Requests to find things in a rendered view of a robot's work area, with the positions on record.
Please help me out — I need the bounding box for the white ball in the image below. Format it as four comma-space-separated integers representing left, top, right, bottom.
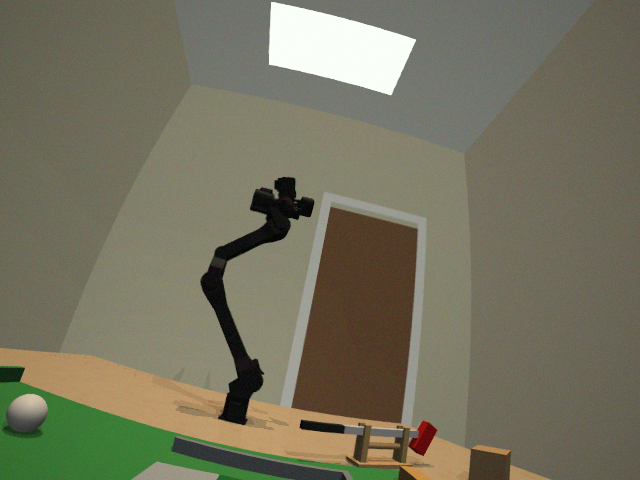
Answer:
6, 394, 48, 432

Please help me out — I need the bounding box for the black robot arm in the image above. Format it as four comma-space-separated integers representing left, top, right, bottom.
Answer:
200, 177, 302, 425

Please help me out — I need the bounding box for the tan cube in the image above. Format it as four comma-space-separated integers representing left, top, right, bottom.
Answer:
468, 445, 511, 480

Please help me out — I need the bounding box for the green mat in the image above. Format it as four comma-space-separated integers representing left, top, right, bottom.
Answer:
0, 381, 400, 480

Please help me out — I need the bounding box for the red putter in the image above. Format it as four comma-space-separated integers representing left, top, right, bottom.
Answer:
299, 419, 437, 456

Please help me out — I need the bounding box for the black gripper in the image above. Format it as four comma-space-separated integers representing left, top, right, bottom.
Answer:
260, 187, 314, 217

